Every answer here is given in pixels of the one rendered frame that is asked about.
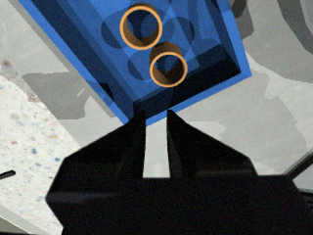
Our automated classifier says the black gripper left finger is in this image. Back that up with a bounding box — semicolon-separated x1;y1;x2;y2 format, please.
55;110;146;177

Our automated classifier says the blue plastic tray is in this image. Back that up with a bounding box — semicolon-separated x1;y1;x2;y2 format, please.
18;0;252;127

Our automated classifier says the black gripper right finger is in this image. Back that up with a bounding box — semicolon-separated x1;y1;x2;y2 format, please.
166;110;258;177

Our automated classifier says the bronze bushing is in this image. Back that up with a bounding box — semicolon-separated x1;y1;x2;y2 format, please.
120;3;162;50
150;42;187;87

